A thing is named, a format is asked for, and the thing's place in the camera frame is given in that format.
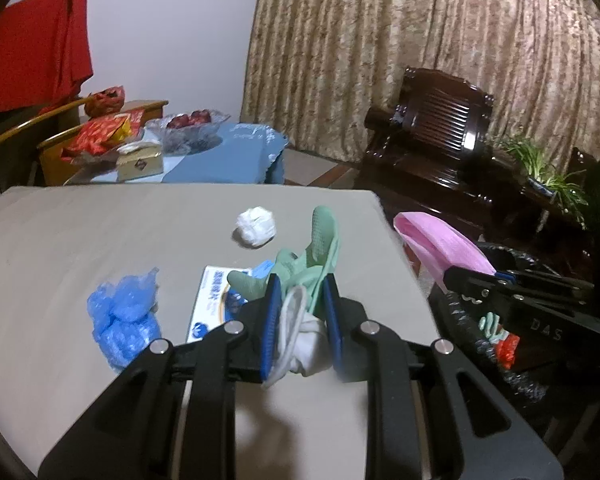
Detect blue plastic shoe covers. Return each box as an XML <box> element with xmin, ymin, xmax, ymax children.
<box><xmin>86</xmin><ymin>267</ymin><xmax>162</xmax><ymax>372</ymax></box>

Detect green rubber glove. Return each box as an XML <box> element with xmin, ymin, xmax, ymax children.
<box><xmin>477</xmin><ymin>312</ymin><xmax>506</xmax><ymax>343</ymax></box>
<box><xmin>227</xmin><ymin>205</ymin><xmax>342</xmax><ymax>321</ymax></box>

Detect dark wooden armchair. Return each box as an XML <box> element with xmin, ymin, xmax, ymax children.
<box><xmin>355</xmin><ymin>66</ymin><xmax>531</xmax><ymax>221</ymax></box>

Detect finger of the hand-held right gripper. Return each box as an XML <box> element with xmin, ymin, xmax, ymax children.
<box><xmin>441</xmin><ymin>266</ymin><xmax>592</xmax><ymax>309</ymax></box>
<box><xmin>494</xmin><ymin>269</ymin><xmax>596</xmax><ymax>293</ymax></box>

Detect potted green plant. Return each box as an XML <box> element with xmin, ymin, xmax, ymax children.
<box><xmin>497</xmin><ymin>135</ymin><xmax>593</xmax><ymax>226</ymax></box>

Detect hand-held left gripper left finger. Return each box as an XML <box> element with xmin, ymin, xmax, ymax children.
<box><xmin>37</xmin><ymin>274</ymin><xmax>285</xmax><ymax>480</ymax></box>

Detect red patterned snack packets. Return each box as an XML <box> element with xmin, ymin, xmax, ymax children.
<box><xmin>60</xmin><ymin>111</ymin><xmax>146</xmax><ymax>163</ymax></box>

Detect clear glass bowl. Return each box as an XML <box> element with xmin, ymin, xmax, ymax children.
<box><xmin>145</xmin><ymin>109</ymin><xmax>231</xmax><ymax>156</ymax></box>

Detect dark wooden side table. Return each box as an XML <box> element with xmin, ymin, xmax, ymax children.
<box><xmin>475</xmin><ymin>170</ymin><xmax>593</xmax><ymax>261</ymax></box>

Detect beige patterned curtain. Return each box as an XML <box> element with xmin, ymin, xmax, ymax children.
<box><xmin>240</xmin><ymin>0</ymin><xmax>600</xmax><ymax>176</ymax></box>

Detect beige tissue box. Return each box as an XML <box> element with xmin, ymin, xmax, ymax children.
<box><xmin>116</xmin><ymin>141</ymin><xmax>164</xmax><ymax>182</ymax></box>

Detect pink cloth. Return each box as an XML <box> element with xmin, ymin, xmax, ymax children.
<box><xmin>394</xmin><ymin>211</ymin><xmax>497</xmax><ymax>293</ymax></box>

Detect white face mask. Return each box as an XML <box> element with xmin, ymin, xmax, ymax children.
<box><xmin>261</xmin><ymin>285</ymin><xmax>337</xmax><ymax>390</ymax></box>

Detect orange foam net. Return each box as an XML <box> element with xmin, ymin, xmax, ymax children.
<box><xmin>495</xmin><ymin>332</ymin><xmax>522</xmax><ymax>368</ymax></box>

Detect red cloth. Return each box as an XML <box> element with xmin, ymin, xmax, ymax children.
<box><xmin>0</xmin><ymin>0</ymin><xmax>95</xmax><ymax>118</ymax></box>

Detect red plastic bag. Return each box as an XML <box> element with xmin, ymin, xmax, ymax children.
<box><xmin>84</xmin><ymin>86</ymin><xmax>126</xmax><ymax>117</ymax></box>

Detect white and blue packet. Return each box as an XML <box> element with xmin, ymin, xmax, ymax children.
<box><xmin>186</xmin><ymin>265</ymin><xmax>276</xmax><ymax>345</ymax></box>

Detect white crumpled tissue ball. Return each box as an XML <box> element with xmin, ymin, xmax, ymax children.
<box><xmin>235</xmin><ymin>206</ymin><xmax>278</xmax><ymax>248</ymax></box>

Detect blue tablecloth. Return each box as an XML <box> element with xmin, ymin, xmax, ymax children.
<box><xmin>87</xmin><ymin>121</ymin><xmax>290</xmax><ymax>185</ymax></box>

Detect black bag-lined trash bin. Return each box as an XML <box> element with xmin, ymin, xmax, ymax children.
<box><xmin>427</xmin><ymin>242</ymin><xmax>600</xmax><ymax>411</ymax></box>

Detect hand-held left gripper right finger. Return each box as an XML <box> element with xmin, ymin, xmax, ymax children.
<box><xmin>321</xmin><ymin>274</ymin><xmax>565</xmax><ymax>480</ymax></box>

